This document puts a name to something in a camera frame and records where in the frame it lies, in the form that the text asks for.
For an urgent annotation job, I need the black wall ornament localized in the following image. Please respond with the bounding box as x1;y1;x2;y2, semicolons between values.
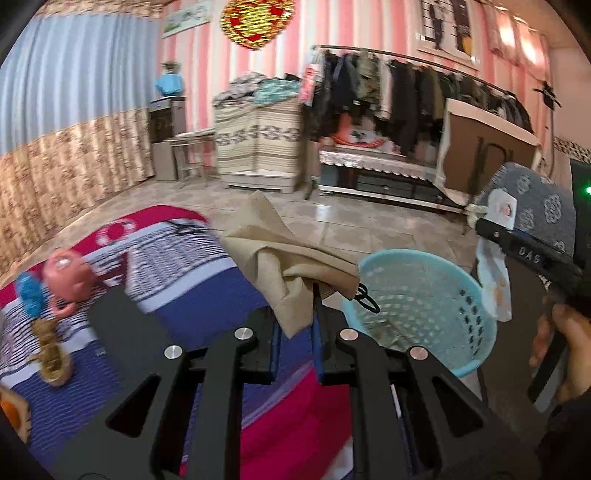
533;80;562;110

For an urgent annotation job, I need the low dark cabinet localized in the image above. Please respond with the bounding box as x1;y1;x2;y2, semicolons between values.
318;161;467;213

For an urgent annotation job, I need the person's right forearm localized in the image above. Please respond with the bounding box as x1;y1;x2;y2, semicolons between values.
531;394;591;480

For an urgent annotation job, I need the white lace cloth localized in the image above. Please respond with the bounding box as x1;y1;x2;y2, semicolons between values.
318;145;440;184

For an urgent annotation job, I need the light blue plastic basket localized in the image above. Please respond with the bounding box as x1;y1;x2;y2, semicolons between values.
342;249;499;378

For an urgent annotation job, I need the small metal table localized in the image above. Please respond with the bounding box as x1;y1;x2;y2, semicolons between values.
167;130;218;186

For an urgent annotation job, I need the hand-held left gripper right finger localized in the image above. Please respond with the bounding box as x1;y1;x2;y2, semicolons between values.
310;281;546;480

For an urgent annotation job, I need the grey water dispenser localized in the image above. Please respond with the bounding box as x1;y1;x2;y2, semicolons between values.
148;96;188;184

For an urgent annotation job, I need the brown woven toy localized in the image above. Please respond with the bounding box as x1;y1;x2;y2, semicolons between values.
30;318;75;384

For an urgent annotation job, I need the red gold heart decoration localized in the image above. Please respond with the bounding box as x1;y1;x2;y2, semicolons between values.
220;0;297;52

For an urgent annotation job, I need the pink hanging packet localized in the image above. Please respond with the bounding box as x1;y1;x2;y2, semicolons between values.
298;51;324;103

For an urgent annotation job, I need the white snack packet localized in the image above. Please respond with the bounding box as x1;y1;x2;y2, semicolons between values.
475;188;518;322

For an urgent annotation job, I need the brown folding table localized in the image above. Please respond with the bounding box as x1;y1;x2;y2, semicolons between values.
436;98;544;206

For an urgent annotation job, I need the blue cloth cover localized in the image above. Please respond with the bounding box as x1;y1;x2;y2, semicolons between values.
154;71;186;99

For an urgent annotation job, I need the patterned beige blanket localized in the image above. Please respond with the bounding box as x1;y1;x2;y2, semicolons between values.
213;99;304;179

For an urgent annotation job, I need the pink face mask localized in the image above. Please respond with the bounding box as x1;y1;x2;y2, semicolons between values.
42;248;96;319

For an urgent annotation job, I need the blue floral curtain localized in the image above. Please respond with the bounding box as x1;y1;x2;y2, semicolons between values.
0;11;167;269

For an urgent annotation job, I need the row of hanging clothes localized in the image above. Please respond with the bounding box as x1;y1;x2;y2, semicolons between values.
305;48;532;156

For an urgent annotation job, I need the wall poster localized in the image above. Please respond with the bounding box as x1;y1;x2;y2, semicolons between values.
418;0;481;70

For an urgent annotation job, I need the orange cone cup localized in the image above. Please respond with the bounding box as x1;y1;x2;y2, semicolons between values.
0;388;31;444

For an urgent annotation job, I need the person's right hand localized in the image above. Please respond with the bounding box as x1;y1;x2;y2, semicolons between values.
530;305;591;404

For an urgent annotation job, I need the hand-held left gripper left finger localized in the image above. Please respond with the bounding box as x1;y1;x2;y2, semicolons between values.
60;307;283;480

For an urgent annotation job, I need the metal clothes rack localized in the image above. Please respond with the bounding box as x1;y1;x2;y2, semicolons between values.
302;44;555;202

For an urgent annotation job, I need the pink curtain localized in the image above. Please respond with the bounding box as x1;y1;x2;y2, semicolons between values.
482;0;553;79

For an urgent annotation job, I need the pile of clothes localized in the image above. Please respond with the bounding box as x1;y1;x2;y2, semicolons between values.
217;73;304;110

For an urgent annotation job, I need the striped blue red blanket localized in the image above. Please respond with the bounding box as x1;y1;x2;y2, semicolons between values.
0;205;462;480

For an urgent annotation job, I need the beige cloth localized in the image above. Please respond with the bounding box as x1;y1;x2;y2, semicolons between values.
223;190;361;339

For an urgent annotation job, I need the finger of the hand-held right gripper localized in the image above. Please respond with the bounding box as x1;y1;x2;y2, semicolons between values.
475;216;584;283

